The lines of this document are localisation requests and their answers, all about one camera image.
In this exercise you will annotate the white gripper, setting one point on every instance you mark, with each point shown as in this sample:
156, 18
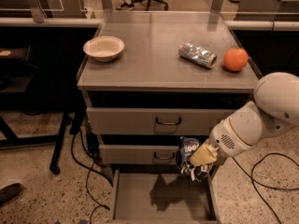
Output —
224, 139

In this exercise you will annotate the blue chip bag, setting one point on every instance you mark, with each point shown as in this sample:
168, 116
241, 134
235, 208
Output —
186, 148

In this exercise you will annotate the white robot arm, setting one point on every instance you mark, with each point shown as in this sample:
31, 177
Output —
273, 111

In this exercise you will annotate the bottom drawer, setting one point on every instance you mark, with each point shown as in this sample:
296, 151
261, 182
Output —
140, 198

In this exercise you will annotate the drawer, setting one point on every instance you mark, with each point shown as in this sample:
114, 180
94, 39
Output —
131, 154
140, 198
155, 121

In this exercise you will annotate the grey drawer cabinet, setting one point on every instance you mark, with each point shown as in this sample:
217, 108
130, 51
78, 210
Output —
151, 74

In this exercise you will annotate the middle drawer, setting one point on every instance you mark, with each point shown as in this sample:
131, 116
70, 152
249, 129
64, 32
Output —
131, 154

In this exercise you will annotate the top drawer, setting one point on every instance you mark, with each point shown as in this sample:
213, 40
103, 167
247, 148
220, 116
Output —
155, 121

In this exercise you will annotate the orange fruit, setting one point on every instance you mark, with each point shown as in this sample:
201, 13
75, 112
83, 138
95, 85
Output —
235, 59

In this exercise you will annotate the black power adapter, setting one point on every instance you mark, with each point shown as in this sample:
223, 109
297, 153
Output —
92, 143

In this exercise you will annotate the white bowl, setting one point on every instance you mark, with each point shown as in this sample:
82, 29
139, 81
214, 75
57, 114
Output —
104, 48

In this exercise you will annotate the person's sneakers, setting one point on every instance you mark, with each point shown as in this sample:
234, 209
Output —
125, 6

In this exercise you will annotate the dark shoe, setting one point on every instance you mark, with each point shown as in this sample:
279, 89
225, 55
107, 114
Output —
10, 193

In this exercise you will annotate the black table frame left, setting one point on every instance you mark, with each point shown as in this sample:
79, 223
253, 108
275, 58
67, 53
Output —
37, 79

